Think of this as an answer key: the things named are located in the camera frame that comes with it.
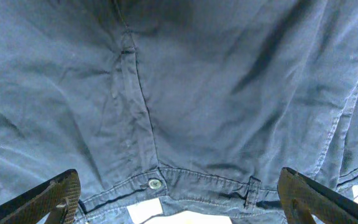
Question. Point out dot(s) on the dark blue shorts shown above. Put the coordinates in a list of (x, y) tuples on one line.
[(168, 106)]

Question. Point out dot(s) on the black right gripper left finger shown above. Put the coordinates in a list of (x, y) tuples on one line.
[(56, 200)]

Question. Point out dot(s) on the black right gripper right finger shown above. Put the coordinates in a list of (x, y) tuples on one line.
[(302, 199)]

